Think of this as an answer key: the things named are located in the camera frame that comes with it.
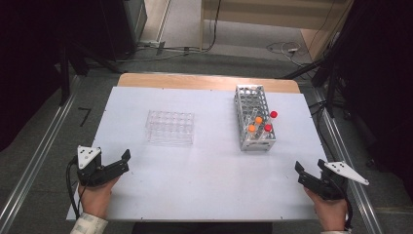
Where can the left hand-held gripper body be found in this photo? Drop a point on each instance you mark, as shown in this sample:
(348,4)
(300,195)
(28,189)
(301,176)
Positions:
(87,157)

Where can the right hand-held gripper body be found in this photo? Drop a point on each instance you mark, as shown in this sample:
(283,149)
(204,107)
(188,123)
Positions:
(328,188)

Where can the clear plastic tube rack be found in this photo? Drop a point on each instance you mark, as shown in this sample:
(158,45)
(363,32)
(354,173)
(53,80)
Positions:
(169,128)

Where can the red-capped test tube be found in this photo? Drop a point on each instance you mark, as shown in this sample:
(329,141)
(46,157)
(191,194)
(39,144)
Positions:
(268,127)
(273,114)

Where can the orange-capped test tube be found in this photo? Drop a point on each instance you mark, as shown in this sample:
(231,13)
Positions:
(258,120)
(252,128)

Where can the white metal tube rack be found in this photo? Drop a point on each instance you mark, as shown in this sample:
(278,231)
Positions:
(251,100)

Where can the person's right hand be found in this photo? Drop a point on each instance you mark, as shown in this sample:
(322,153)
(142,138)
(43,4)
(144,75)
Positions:
(331,214)

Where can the person's left hand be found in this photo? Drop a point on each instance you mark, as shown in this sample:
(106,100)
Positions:
(95,200)

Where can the black metal stand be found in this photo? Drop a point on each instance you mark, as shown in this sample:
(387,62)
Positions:
(331,84)
(65,74)

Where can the white table board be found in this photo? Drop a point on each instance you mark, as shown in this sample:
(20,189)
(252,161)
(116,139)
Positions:
(211,182)

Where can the dark curtain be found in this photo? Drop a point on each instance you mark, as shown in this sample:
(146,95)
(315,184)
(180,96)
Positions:
(383,81)
(26,65)

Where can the person's dark lap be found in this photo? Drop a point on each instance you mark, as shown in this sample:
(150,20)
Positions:
(201,228)

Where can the grey power strip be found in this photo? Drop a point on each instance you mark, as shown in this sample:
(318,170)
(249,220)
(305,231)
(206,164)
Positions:
(151,43)

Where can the dark cabinet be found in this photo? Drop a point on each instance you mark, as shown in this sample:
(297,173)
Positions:
(130,26)

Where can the light wooden shelf unit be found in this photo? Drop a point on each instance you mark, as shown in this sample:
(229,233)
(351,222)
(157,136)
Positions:
(259,13)

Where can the metal floor rail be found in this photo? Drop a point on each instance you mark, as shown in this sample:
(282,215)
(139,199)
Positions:
(360,198)
(42,143)

